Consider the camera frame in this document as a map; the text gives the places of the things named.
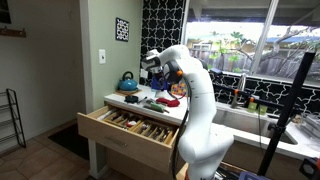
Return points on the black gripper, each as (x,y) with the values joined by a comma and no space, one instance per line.
(158,77)

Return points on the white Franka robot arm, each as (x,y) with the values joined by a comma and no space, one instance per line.
(203,133)

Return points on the colourful pot holder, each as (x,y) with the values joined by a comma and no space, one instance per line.
(178,89)

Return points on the large bamboo cutlery organizer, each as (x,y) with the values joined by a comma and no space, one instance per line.
(150,137)

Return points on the small bamboo cutlery organizer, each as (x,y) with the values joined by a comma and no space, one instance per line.
(116,125)

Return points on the light wooden drawer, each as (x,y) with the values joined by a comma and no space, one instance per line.
(110,133)

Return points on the blue container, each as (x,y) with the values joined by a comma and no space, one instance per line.
(154,86)

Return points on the red cloth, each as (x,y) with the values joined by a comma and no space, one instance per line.
(171,102)

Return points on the black round dish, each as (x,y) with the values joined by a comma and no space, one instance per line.
(131,99)

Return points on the square wooden trivet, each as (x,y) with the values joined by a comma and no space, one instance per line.
(126,93)

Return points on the steel teaspoon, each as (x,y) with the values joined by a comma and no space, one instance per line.
(144,128)

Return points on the red and white utensil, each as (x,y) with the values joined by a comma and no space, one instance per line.
(131,123)

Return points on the steel tablespoon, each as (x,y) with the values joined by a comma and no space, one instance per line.
(160,134)

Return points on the white plastic item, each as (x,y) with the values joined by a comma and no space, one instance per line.
(106,114)

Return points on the dark blue sill object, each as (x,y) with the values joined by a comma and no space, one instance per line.
(216,71)

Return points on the steel faucet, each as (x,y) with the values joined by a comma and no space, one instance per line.
(235,100)

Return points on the wooden robot stand top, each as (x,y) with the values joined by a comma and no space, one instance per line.
(181,173)

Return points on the white counter leg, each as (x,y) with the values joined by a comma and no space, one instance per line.
(96,156)

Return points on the steel sink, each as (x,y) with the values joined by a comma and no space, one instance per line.
(246,123)

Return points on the dark floor mat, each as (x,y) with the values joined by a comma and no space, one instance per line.
(70,141)

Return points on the blue plastic object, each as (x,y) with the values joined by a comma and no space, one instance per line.
(251,176)

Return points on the black tripod pole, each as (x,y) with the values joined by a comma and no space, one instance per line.
(286,110)

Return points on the black metal shoe rack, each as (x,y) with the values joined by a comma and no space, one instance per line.
(20,120)

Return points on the wooden coat rack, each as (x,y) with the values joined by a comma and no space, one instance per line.
(13,32)

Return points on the grey stacked trays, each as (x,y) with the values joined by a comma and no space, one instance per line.
(311,126)

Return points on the black box orange mark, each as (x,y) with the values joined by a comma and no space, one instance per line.
(311,170)

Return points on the white wall outlet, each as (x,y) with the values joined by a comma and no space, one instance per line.
(143,75)

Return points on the white light switch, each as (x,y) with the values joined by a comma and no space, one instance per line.
(102,56)

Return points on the black white patterned wall art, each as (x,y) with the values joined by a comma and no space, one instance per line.
(122,29)

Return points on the white window frame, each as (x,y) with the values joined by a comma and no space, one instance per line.
(264,36)

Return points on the dark picture frame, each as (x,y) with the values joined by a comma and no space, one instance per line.
(4,11)

